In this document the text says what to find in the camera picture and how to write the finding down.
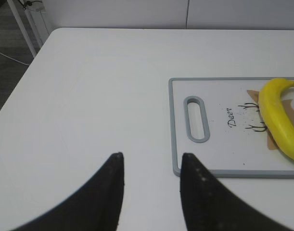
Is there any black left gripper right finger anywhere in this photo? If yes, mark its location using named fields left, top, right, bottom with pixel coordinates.
left=180, top=153, right=289, bottom=231

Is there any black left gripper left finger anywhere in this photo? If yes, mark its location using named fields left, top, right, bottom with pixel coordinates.
left=17, top=152, right=124, bottom=231

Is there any yellow plastic banana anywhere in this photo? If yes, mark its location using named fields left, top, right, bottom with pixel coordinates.
left=258, top=78, right=294, bottom=160

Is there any white grey cutting board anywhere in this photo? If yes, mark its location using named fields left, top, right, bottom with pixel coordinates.
left=168, top=77, right=294, bottom=179

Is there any white table leg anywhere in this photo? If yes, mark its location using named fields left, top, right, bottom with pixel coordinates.
left=7, top=0, right=37, bottom=58

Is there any white cable on floor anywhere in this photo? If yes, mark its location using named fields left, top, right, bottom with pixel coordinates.
left=0, top=44, right=30, bottom=65

